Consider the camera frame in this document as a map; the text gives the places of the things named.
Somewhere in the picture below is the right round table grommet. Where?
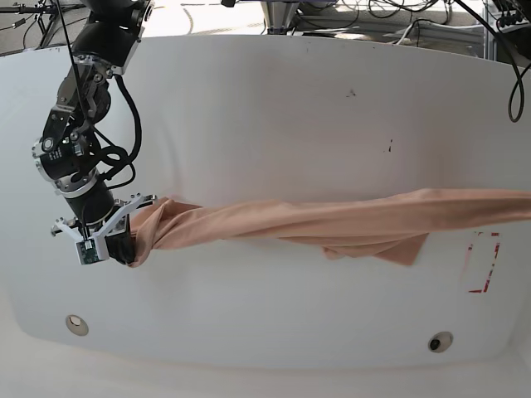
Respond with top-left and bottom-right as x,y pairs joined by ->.
427,331 -> 454,353

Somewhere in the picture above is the round table grommet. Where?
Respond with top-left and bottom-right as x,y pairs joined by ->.
427,331 -> 454,353
66,314 -> 89,337

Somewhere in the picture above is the peach pink T-shirt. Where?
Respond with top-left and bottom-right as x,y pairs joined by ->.
131,189 -> 530,268

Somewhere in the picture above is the black tripod stand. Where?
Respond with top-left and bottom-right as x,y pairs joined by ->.
1,1 -> 85,49

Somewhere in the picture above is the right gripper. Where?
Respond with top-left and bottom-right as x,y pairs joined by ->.
51,182 -> 157,265

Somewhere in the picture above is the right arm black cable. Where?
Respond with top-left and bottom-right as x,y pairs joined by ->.
99,76 -> 143,186

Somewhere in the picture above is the left round table grommet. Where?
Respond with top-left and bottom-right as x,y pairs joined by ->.
66,314 -> 89,337

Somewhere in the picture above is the white cable on floor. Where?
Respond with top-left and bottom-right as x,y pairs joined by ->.
396,16 -> 486,46

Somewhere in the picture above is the grey metal centre post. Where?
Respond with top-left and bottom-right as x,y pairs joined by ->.
261,1 -> 300,35

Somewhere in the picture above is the red tape rectangle marking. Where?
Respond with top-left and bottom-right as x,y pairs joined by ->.
461,231 -> 502,294

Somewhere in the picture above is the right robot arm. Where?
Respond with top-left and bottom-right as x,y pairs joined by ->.
32,1 -> 156,265

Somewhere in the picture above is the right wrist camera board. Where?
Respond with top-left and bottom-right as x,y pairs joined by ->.
76,238 -> 110,265

